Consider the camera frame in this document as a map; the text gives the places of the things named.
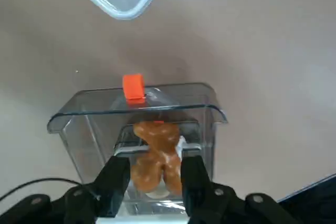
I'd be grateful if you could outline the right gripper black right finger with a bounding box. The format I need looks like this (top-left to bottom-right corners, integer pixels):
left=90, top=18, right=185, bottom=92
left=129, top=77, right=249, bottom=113
left=181, top=155, right=295, bottom=224

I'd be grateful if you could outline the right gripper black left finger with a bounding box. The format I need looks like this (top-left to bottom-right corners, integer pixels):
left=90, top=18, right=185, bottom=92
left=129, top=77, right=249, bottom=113
left=0, top=157, right=131, bottom=224

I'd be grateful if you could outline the brown toy bread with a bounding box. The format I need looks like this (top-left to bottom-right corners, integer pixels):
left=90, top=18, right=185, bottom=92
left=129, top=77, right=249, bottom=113
left=130, top=121, right=183, bottom=196

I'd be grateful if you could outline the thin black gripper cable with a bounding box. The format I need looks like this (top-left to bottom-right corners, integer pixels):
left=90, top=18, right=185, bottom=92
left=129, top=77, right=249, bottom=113
left=0, top=177, right=102, bottom=201

